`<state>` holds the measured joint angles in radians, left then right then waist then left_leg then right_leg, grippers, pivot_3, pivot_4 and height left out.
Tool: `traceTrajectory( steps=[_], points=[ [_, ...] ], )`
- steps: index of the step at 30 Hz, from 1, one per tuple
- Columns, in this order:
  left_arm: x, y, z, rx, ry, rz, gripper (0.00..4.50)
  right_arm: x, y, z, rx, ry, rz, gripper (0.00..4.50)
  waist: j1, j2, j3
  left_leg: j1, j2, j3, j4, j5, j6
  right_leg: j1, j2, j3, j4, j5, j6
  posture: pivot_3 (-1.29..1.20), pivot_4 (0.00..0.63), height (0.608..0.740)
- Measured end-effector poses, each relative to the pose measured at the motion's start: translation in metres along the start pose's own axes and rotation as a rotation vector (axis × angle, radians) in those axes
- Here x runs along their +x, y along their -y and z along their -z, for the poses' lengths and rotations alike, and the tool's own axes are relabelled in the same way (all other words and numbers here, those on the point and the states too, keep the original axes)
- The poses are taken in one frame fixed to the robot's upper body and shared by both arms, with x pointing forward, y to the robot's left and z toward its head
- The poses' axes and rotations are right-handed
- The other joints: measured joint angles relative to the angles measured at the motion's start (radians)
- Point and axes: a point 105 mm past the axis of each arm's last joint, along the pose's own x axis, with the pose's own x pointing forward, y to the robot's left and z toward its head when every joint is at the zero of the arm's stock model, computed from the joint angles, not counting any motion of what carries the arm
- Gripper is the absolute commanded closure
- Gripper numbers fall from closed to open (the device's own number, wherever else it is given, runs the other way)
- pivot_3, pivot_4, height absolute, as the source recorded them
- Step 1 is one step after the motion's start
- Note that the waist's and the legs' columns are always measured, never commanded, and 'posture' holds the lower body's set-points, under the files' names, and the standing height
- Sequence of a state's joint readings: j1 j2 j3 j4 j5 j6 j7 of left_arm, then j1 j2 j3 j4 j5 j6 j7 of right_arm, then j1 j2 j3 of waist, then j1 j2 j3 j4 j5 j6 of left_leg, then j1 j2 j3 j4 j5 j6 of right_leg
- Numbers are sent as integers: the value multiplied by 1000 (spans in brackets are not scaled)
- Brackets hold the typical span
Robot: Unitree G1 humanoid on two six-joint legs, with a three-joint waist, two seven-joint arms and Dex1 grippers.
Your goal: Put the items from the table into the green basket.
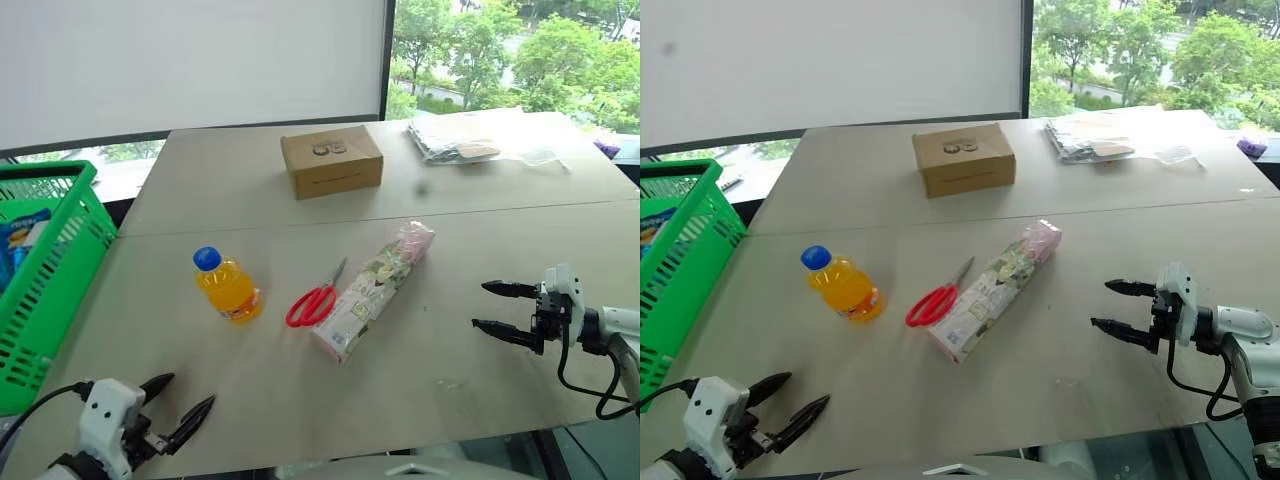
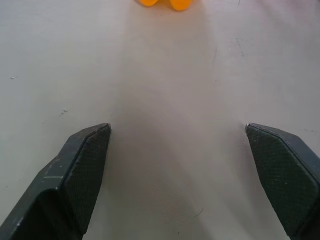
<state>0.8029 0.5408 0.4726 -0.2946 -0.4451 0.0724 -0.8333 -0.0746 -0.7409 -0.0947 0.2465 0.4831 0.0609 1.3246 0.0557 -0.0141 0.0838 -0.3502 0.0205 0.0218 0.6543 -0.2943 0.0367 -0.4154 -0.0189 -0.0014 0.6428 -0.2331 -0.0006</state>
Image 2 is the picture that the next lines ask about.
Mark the orange plastic toy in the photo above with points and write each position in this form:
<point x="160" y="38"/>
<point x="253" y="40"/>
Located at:
<point x="165" y="3"/>

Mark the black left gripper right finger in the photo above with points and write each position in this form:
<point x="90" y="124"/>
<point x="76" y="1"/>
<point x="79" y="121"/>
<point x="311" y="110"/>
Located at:
<point x="282" y="175"/>

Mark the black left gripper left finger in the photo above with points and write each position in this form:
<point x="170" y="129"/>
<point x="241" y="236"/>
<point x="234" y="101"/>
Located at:
<point x="72" y="180"/>

